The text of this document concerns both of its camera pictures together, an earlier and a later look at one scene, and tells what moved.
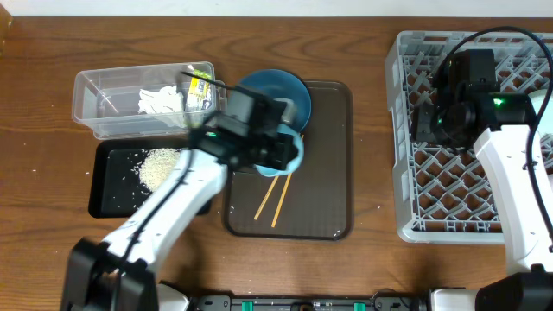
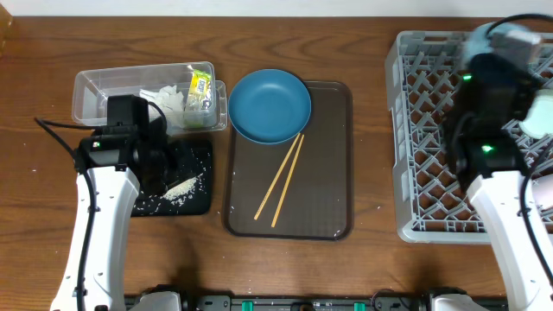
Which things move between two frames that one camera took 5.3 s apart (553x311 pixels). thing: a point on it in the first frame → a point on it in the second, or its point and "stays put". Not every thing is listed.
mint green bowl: x=537 y=98 stays put
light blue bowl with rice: x=295 y=164 → x=480 y=41
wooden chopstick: x=266 y=198 stays put
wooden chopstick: x=273 y=225 stays put
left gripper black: x=280 y=147 → x=159 y=187
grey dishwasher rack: x=448 y=194 stays put
